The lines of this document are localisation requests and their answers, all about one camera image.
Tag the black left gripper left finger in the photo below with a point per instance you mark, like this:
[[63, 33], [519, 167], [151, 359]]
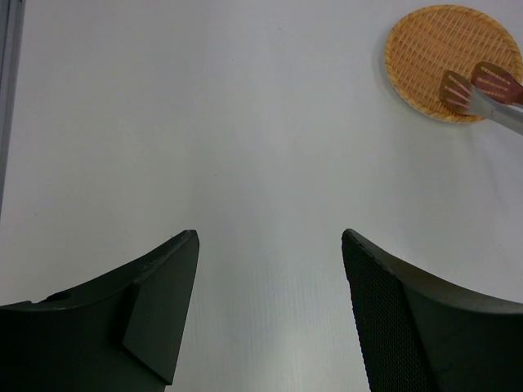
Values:
[[121, 331]]

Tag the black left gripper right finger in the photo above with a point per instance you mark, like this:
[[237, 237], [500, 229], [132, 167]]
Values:
[[418, 332]]

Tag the left aluminium frame post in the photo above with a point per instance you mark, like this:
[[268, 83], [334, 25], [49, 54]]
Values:
[[12, 22]]

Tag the steel tongs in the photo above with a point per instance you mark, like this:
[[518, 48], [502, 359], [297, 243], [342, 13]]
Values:
[[482, 106]]

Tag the woven bamboo tray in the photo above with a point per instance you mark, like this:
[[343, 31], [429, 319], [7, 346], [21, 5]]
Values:
[[427, 42]]

